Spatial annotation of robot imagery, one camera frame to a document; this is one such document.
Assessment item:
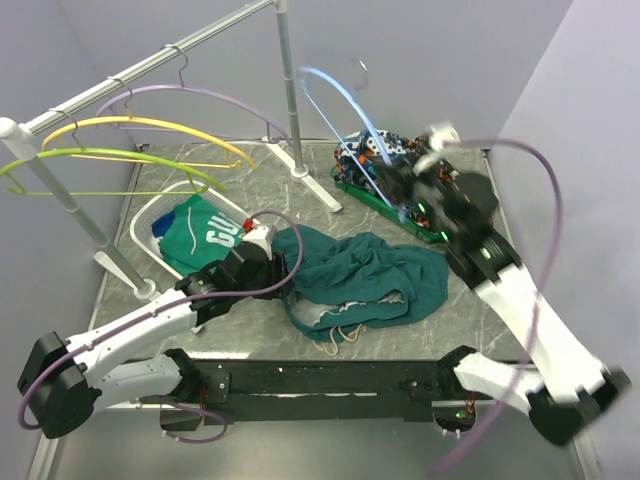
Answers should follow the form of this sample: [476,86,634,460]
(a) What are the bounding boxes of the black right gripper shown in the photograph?
[374,150,461,246]

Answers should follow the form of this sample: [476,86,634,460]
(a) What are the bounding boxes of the teal green shorts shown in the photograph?
[272,225,449,356]

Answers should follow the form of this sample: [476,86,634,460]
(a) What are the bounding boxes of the light blue hanger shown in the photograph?
[295,57,411,223]

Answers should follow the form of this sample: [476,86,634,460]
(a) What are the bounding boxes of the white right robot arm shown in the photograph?
[376,161,631,446]

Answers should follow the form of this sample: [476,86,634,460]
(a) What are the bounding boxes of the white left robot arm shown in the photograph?
[17,242,297,439]

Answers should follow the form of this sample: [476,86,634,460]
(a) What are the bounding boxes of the lime green hanger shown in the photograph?
[1,147,226,196]

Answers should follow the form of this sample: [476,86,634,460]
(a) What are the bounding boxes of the yellow hanger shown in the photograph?
[42,110,258,171]

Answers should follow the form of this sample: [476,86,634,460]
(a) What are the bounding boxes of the purple hanger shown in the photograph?
[95,44,293,146]

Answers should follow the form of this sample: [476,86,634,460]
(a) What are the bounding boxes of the green plastic tray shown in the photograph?
[330,166,444,244]

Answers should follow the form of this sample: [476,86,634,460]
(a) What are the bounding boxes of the green jersey shirt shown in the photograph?
[154,195,245,276]

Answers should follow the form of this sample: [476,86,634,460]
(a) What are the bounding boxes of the blue garment in basket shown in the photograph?
[151,211,175,238]

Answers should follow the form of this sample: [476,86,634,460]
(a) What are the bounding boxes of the colourful patterned clothes pile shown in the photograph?
[334,124,459,211]

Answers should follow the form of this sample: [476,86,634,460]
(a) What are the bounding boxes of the white laundry basket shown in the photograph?
[130,180,249,279]

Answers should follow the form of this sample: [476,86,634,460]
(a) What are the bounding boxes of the silver clothes rack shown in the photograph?
[1,1,342,300]

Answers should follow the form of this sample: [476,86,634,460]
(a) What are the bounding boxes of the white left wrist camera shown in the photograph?
[242,219,277,258]

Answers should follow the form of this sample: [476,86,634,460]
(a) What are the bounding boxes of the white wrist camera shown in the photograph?
[413,122,460,175]
[242,219,277,258]

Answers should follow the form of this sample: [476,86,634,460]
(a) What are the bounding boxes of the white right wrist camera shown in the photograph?
[413,122,460,175]

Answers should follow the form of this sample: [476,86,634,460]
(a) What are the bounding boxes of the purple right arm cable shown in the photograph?
[429,137,566,476]

